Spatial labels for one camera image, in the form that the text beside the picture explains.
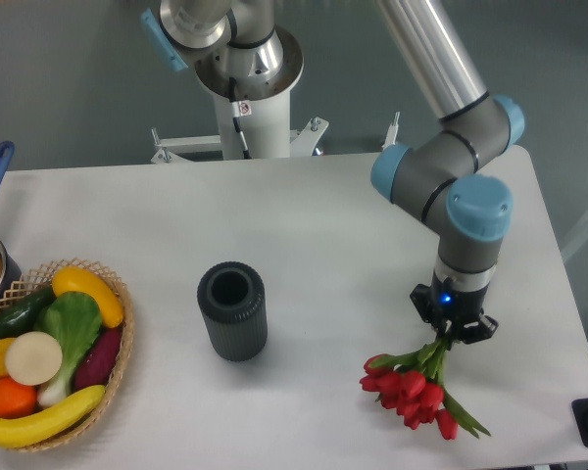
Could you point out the yellow squash upper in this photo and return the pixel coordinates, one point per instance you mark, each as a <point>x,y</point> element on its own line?
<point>76,279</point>

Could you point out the yellow banana squash lower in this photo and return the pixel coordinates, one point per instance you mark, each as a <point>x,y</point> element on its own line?
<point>45,424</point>

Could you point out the green bok choy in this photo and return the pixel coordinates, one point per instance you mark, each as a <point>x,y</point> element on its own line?
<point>74,321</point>

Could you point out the cream round radish slice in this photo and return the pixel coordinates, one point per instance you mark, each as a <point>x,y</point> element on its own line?
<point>33,358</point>

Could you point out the orange fruit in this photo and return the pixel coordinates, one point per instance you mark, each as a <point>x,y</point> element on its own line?
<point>16,400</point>

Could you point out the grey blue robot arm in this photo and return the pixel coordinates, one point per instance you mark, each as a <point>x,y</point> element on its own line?
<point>440,183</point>

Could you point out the purple sweet potato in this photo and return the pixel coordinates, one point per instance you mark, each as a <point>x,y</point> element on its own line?
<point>97,367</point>

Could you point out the woven wicker basket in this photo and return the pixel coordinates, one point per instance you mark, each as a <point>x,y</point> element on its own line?
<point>41,277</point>

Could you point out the dark grey ribbed vase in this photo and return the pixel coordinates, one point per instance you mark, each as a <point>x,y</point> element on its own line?
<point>232,299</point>

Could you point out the green cucumber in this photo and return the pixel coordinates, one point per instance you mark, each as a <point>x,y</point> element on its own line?
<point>20,317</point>

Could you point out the white metal base bracket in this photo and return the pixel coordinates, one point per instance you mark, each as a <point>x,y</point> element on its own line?
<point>186,146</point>

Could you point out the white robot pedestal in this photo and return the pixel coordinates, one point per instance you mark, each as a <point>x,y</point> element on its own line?
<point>250,88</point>

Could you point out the red tulip bouquet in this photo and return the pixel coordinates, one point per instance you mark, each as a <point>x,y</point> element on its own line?
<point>413,385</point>

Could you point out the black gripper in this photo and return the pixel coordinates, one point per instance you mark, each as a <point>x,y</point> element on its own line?
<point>441,305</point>

